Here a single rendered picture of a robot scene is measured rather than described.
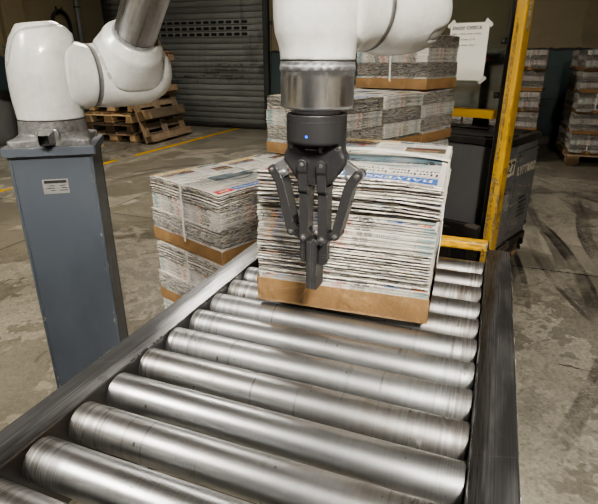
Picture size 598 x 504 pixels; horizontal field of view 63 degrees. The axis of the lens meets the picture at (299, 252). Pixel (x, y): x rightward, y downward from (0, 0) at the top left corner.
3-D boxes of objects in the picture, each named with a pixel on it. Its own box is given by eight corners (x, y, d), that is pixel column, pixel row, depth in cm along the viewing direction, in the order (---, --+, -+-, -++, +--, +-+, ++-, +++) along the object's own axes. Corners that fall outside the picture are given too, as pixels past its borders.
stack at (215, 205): (169, 380, 196) (145, 174, 165) (346, 286, 276) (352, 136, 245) (232, 425, 171) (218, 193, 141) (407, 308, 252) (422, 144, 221)
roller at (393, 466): (126, 392, 70) (121, 363, 68) (472, 490, 54) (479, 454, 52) (101, 414, 66) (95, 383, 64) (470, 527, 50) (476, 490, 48)
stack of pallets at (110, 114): (135, 129, 882) (126, 51, 834) (182, 132, 856) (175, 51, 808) (84, 141, 763) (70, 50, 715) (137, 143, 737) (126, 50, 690)
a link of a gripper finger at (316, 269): (318, 235, 68) (323, 236, 68) (318, 281, 71) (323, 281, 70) (311, 242, 66) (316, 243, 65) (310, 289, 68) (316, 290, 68)
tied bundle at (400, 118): (313, 143, 225) (313, 90, 216) (352, 136, 245) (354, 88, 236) (382, 154, 200) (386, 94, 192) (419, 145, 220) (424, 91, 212)
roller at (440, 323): (222, 280, 92) (220, 305, 93) (487, 325, 77) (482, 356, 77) (234, 276, 97) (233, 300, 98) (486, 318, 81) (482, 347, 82)
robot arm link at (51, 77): (6, 117, 122) (-14, 20, 114) (80, 112, 134) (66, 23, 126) (26, 123, 111) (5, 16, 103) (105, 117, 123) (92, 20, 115)
